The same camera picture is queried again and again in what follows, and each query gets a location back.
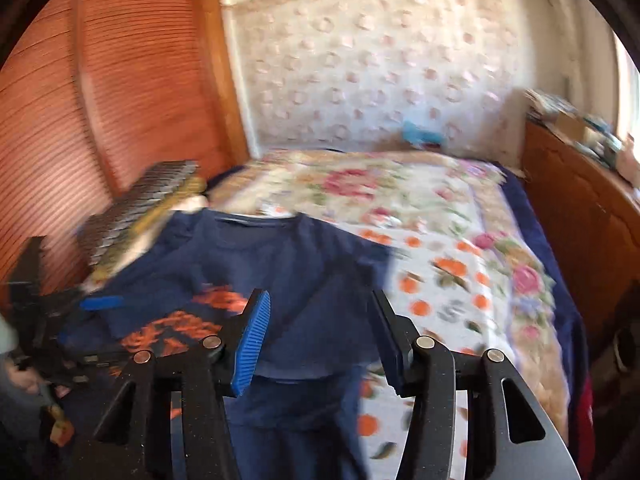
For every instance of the blue toy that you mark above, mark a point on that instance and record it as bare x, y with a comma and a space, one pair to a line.
420, 134

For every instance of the red cloth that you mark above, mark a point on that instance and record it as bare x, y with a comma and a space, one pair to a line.
585, 415

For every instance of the navy bed sheet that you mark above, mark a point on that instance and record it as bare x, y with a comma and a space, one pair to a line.
565, 320

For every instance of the white cloth orange dots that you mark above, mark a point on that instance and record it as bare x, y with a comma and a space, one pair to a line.
440, 300

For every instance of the stack of patterned cloths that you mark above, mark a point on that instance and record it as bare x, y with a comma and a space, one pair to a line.
542, 105

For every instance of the grey checked yellow pillow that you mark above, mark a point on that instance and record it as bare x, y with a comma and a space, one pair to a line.
135, 205

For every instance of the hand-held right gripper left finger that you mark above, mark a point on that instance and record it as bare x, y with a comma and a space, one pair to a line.
252, 345

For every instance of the wooden door panel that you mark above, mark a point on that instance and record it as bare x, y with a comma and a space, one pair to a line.
220, 85

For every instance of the window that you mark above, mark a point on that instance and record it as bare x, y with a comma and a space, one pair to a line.
627, 95

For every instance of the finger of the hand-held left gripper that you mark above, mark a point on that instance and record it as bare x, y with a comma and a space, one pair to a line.
102, 303

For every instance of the circle print lace curtain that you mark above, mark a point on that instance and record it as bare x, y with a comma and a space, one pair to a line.
375, 60

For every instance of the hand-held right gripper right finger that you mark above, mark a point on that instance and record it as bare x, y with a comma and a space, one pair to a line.
395, 355

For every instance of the wooden cabinet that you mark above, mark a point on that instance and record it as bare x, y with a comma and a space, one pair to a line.
575, 210

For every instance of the navy t-shirt orange print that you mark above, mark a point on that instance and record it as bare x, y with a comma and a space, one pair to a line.
310, 270

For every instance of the floral blanket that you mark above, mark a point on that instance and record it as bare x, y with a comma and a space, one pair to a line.
400, 195

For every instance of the wooden headboard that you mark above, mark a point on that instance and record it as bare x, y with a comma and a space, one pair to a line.
115, 85

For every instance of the row of small desk items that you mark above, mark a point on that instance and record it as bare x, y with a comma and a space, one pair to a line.
610, 152

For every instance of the round dark pot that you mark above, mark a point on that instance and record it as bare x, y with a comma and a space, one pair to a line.
625, 350

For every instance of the cardboard box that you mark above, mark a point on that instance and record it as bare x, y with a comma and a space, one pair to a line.
570, 127

